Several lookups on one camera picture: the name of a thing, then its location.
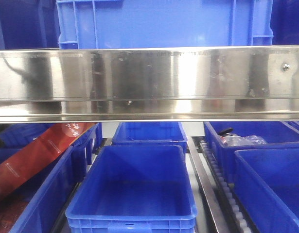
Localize blue bin rear centre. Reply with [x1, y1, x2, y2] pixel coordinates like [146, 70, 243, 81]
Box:
[112, 121, 187, 153]

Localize blue bin front centre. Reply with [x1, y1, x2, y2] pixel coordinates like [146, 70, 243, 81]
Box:
[65, 145, 197, 233]

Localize blue bin rear right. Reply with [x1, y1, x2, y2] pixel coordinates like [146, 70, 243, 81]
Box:
[204, 121, 299, 183]

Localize tilted blue bin rear left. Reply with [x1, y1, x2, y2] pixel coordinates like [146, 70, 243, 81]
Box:
[0, 123, 103, 182]

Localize stainless steel shelf beam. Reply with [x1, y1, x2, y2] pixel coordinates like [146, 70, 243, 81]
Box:
[0, 46, 299, 123]

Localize large blue crate upper shelf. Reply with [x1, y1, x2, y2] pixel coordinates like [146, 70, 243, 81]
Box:
[56, 0, 273, 49]

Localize blue bin front right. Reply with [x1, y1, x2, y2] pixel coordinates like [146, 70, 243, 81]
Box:
[234, 148, 299, 233]

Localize blue bin front left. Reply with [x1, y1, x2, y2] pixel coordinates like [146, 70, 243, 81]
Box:
[0, 147, 77, 233]

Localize blue bin far right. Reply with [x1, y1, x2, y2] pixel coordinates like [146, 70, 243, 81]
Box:
[287, 121, 299, 131]

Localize clear plastic bag items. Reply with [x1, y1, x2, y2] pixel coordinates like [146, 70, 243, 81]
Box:
[217, 128, 267, 147]

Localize red snack bag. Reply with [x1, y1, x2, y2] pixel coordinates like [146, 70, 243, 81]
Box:
[0, 122, 94, 201]

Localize steel roller rail divider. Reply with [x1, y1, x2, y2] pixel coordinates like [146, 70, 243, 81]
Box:
[186, 136, 258, 233]

